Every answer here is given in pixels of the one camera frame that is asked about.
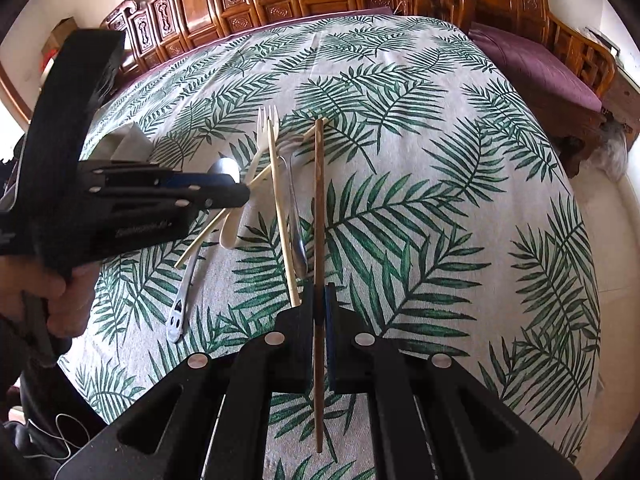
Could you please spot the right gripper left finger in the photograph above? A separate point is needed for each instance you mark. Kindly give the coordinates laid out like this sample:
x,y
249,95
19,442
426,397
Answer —
x,y
207,418

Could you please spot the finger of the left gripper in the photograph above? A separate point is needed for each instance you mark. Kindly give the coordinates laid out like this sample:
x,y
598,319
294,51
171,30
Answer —
x,y
184,180
215,197

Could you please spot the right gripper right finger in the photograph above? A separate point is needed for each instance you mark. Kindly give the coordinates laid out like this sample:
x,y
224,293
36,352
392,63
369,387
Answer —
x,y
430,418

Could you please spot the large steel round spoon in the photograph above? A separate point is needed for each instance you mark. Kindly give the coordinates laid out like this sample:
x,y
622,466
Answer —
x,y
175,320

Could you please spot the light bamboo chopstick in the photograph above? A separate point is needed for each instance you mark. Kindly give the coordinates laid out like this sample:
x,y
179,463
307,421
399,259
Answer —
x,y
220,215
293,294

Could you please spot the dark brown wooden chopstick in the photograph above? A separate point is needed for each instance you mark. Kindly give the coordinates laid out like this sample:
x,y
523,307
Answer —
x,y
319,216

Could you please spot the steel fork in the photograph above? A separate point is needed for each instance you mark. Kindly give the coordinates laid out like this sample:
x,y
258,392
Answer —
x,y
300,261

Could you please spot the person's left hand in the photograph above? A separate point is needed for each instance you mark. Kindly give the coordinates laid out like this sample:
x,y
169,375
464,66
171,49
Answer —
x,y
69,302

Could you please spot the grey metal tray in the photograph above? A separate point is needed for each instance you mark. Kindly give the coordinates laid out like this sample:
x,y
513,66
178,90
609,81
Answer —
x,y
126,143

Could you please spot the palm leaf tablecloth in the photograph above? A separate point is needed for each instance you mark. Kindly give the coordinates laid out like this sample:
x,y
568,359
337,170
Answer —
x,y
450,228

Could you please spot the cardboard boxes stack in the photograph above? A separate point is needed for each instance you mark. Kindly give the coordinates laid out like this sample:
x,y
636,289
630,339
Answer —
x,y
54,44

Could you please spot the plastic bag on floor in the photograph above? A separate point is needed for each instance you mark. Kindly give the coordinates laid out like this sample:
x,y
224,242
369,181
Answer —
x,y
611,155

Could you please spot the purple armchair cushion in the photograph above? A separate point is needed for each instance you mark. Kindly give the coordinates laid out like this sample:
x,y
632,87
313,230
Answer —
x,y
526,61

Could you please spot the carved wooden armchair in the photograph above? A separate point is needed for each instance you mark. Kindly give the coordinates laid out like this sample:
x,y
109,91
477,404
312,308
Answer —
x,y
572,129

